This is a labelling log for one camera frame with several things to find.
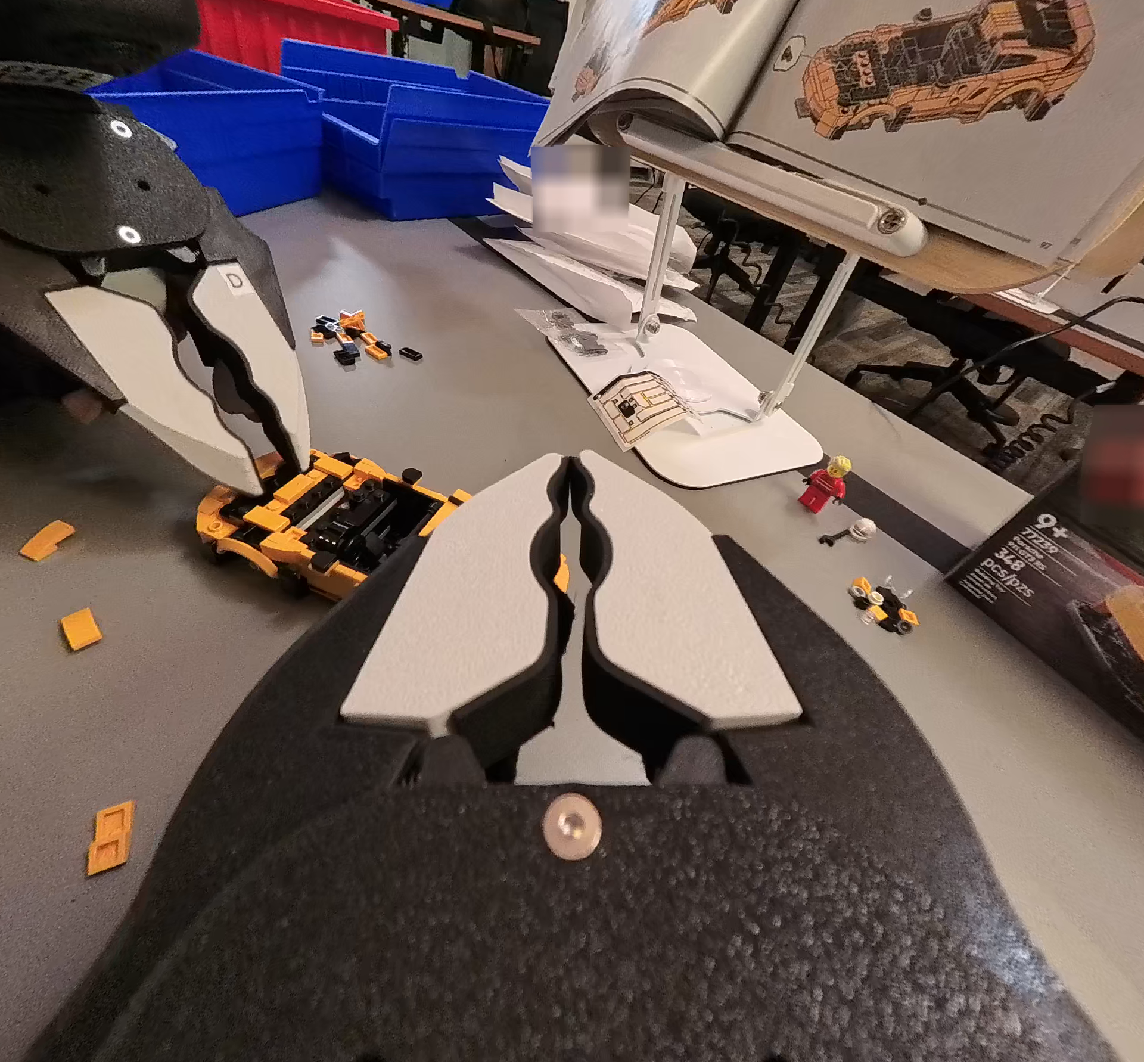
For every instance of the red plastic bin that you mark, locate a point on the red plastic bin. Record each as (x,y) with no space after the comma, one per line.
(268,16)

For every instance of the black lego box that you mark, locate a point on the black lego box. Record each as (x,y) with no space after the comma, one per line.
(1028,597)

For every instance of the red lego minifigure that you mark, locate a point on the red lego minifigure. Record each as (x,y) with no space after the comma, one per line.
(820,490)

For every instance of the lego sticker sheet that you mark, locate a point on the lego sticker sheet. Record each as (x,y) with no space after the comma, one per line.
(639,409)

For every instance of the cluster of round lego pieces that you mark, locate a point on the cluster of round lego pieces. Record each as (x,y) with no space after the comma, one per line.
(885,606)

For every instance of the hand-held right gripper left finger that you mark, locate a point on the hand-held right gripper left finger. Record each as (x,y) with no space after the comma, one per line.
(474,615)

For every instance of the black office chair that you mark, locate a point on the black office chair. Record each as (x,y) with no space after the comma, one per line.
(742,257)
(974,400)

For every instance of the pile of orange black lego pieces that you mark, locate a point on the pile of orange black lego pieces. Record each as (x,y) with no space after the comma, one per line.
(353,333)

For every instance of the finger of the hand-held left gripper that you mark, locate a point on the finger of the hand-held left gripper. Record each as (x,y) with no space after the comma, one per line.
(143,365)
(259,347)

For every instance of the orange curved lego slope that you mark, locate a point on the orange curved lego slope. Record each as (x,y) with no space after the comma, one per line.
(80,630)
(46,542)

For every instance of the person's left hand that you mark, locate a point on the person's left hand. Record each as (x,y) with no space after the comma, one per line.
(89,408)

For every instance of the white lego helmet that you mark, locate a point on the white lego helmet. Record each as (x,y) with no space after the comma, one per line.
(863,529)

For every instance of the orange lego bracket piece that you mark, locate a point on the orange lego bracket piece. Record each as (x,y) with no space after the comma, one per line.
(112,838)

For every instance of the orange lego car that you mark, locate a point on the orange lego car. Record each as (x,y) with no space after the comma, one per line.
(313,490)

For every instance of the white wooden book stand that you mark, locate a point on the white wooden book stand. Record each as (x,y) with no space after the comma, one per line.
(760,454)

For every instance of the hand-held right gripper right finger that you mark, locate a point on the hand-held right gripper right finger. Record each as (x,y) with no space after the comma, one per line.
(688,615)

